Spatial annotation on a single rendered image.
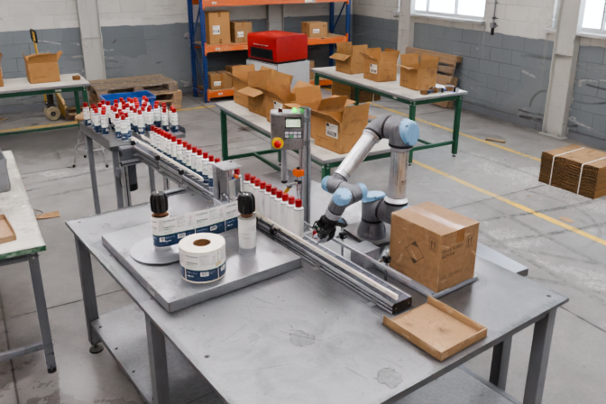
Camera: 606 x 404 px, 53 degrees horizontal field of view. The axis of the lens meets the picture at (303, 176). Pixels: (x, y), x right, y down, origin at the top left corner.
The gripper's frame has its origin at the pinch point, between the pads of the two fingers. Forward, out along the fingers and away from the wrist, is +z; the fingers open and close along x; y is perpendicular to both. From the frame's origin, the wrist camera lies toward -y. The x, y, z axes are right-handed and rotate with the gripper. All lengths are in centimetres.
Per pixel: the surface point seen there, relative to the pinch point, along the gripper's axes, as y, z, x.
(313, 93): -156, 92, -190
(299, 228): 1.1, 7.5, -14.5
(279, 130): -2, -21, -55
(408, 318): 3, -22, 57
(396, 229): -19.2, -24.7, 19.5
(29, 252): 109, 66, -82
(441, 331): -1, -28, 69
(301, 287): 22.6, 1.8, 17.6
